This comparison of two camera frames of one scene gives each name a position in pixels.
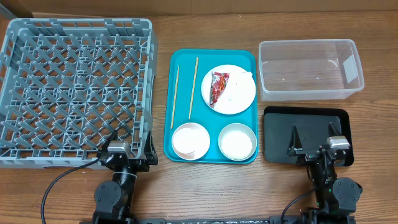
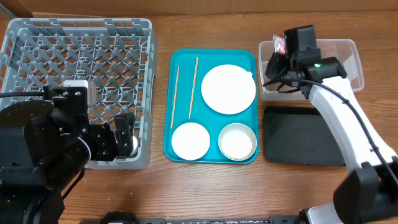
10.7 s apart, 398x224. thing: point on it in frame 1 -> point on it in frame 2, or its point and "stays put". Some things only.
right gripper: [294, 149] -> [270, 69]
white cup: [186, 140] -> [135, 146]
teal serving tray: [211, 106] stays put
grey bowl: [237, 142] stays put
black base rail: [287, 220] stays put
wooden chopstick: [175, 97] stays put
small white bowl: [191, 141] stays put
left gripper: [143, 165] -> [106, 148]
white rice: [236, 145] stays put
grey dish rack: [67, 84] stays put
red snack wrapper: [219, 81] -> [280, 44]
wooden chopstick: [193, 87] stays put
